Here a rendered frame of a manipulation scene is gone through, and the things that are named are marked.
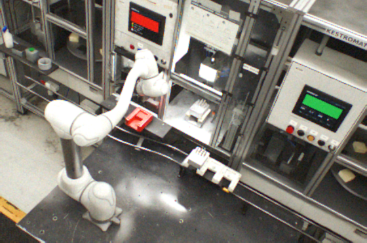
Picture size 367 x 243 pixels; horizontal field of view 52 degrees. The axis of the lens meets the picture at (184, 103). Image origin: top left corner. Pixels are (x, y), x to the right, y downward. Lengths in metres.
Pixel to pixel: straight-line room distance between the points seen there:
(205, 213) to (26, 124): 2.11
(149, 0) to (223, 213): 1.43
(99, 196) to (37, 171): 1.41
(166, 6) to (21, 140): 2.17
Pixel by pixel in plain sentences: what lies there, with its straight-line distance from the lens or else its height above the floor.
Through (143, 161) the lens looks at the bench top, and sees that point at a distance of 2.72.
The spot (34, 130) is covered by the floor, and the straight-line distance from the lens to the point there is 3.88.
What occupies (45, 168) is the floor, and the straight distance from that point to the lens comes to 3.57.
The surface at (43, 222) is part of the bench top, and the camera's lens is 2.49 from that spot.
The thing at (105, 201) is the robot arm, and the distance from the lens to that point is 2.25.
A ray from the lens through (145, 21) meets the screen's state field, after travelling 2.27.
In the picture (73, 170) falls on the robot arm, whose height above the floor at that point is 1.05.
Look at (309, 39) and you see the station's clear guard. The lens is 1.94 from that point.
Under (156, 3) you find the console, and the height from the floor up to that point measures 1.79.
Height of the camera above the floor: 2.83
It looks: 42 degrees down
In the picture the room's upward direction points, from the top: 12 degrees clockwise
